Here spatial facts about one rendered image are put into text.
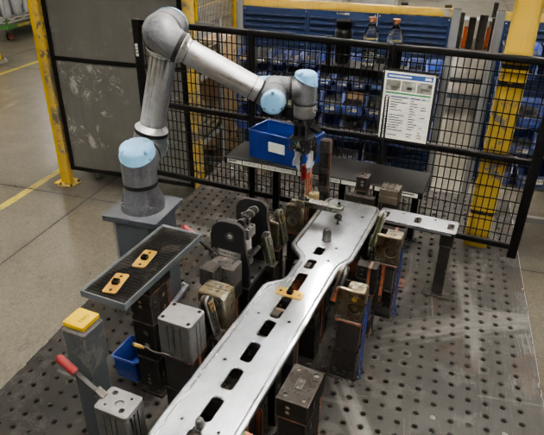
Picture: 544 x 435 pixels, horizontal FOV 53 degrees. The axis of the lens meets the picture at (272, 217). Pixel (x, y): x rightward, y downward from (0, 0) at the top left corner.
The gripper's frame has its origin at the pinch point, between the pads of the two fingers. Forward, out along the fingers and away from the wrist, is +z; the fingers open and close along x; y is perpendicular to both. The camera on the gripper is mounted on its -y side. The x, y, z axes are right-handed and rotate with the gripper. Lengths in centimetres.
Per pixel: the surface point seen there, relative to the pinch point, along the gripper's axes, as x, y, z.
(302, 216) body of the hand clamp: 0.9, 1.9, 18.4
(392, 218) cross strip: 31.6, -12.4, 19.5
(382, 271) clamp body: 34.1, 7.9, 30.0
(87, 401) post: -20, 99, 29
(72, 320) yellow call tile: -20, 97, 4
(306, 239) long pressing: 7.4, 15.3, 19.5
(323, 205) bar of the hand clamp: 8.6, 1.8, 12.4
